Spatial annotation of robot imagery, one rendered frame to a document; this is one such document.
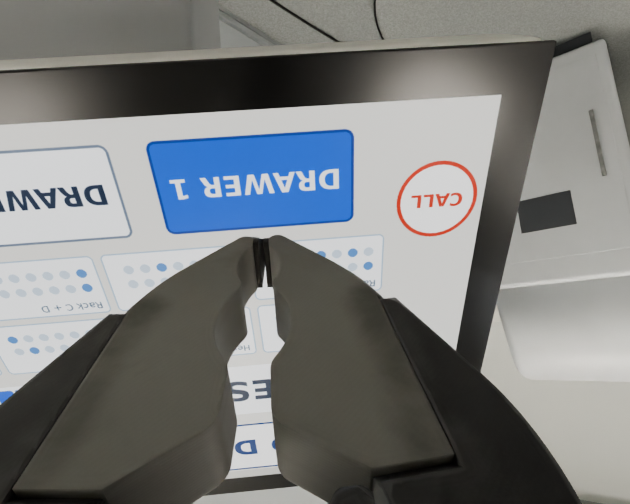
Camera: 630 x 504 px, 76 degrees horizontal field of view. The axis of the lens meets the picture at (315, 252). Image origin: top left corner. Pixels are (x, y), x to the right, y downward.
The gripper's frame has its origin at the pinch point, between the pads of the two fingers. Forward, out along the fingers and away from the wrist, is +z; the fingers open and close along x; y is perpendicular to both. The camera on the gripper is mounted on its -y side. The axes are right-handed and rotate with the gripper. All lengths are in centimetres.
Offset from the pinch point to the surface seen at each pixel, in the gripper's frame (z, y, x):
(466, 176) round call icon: 7.4, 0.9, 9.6
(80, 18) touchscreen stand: 23.2, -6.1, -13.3
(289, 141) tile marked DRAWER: 7.4, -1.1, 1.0
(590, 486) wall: 135, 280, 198
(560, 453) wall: 155, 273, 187
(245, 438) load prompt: 7.3, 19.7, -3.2
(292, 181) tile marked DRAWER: 7.4, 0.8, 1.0
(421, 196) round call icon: 7.4, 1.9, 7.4
